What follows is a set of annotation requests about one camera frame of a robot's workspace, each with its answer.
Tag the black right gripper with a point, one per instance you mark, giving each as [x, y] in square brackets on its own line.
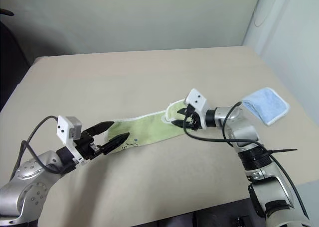
[194, 120]

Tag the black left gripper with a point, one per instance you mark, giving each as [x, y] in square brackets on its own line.
[86, 146]

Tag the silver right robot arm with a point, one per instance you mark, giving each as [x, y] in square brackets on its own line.
[271, 187]

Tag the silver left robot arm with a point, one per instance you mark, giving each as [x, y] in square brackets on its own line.
[30, 184]

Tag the green towel with white trim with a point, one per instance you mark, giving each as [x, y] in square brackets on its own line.
[147, 130]

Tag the folded blue towel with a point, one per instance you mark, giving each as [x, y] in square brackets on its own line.
[268, 106]

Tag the black zip tie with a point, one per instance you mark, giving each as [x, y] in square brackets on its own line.
[281, 151]

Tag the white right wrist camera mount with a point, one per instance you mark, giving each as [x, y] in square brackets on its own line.
[198, 100]

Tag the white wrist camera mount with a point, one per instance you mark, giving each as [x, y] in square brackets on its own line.
[64, 128]
[198, 100]

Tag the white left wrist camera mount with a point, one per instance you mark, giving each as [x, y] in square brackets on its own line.
[64, 128]

